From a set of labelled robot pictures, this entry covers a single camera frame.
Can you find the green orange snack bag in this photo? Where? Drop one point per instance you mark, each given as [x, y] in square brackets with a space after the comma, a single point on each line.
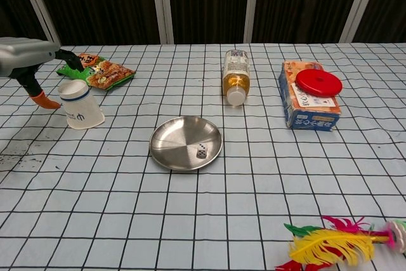
[108, 74]

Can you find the orange blue cardboard box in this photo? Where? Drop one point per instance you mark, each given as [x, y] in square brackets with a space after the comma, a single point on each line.
[311, 118]

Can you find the white paper cup blue band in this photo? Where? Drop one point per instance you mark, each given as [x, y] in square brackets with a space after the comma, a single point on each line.
[81, 109]

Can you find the red round plastic disc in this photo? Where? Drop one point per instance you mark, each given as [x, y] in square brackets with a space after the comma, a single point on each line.
[318, 82]

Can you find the round stainless steel plate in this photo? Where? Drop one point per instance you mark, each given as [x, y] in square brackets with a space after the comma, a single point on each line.
[171, 144]

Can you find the white die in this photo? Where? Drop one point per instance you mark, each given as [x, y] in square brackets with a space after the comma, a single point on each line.
[201, 151]

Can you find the colourful feather shuttlecock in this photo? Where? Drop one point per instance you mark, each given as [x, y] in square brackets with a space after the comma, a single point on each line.
[330, 242]

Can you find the plastic bottle of yellow tea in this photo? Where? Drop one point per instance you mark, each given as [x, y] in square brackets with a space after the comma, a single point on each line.
[236, 74]

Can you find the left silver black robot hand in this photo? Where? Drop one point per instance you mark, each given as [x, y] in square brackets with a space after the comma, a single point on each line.
[22, 55]

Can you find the white black checkered tablecloth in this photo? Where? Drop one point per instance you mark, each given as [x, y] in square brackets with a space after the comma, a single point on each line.
[203, 204]

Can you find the white metal frame post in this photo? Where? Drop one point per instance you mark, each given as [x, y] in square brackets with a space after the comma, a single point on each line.
[38, 7]
[255, 4]
[361, 4]
[161, 4]

